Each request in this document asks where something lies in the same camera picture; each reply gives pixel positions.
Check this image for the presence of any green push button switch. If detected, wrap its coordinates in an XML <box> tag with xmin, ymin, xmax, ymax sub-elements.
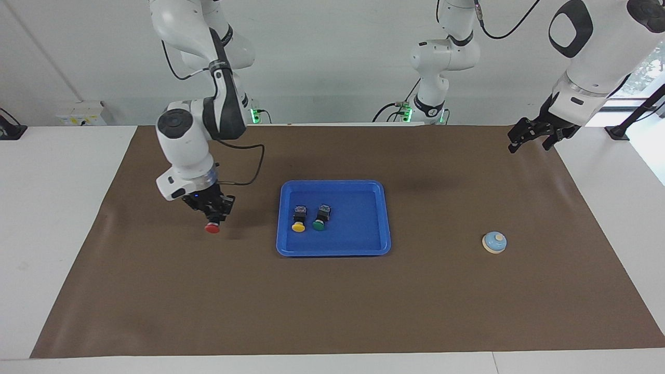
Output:
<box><xmin>312</xmin><ymin>204</ymin><xmax>332</xmax><ymax>231</ymax></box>

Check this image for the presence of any light blue desk bell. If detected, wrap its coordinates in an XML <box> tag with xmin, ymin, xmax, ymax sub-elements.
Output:
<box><xmin>481</xmin><ymin>230</ymin><xmax>507</xmax><ymax>254</ymax></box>

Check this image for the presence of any blue plastic tray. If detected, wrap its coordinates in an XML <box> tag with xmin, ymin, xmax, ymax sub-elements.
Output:
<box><xmin>275</xmin><ymin>180</ymin><xmax>392</xmax><ymax>258</ymax></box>

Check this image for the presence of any window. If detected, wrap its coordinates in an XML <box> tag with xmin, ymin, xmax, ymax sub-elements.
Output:
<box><xmin>610</xmin><ymin>44</ymin><xmax>665</xmax><ymax>112</ymax></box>

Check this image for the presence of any brown table mat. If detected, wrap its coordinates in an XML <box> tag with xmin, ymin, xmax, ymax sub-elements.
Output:
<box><xmin>30</xmin><ymin>124</ymin><xmax>665</xmax><ymax>359</ymax></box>

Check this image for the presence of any black camera stand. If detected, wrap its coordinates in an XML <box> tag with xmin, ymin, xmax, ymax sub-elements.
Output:
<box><xmin>605</xmin><ymin>83</ymin><xmax>665</xmax><ymax>141</ymax></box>

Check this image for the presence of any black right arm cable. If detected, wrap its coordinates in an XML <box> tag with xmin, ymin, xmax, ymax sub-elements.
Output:
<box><xmin>161</xmin><ymin>39</ymin><xmax>265</xmax><ymax>186</ymax></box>

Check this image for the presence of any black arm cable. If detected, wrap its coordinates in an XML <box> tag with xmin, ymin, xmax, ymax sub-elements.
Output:
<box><xmin>161</xmin><ymin>39</ymin><xmax>265</xmax><ymax>186</ymax></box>
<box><xmin>475</xmin><ymin>0</ymin><xmax>543</xmax><ymax>41</ymax></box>

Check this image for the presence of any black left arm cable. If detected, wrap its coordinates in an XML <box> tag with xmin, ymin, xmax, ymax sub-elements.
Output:
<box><xmin>475</xmin><ymin>0</ymin><xmax>543</xmax><ymax>41</ymax></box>

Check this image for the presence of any black left base cable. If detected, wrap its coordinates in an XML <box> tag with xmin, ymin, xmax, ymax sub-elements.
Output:
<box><xmin>371</xmin><ymin>78</ymin><xmax>421</xmax><ymax>123</ymax></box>

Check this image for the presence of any white wall socket box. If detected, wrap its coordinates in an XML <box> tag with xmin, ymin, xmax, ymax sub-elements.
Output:
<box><xmin>56</xmin><ymin>101</ymin><xmax>108</xmax><ymax>126</ymax></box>

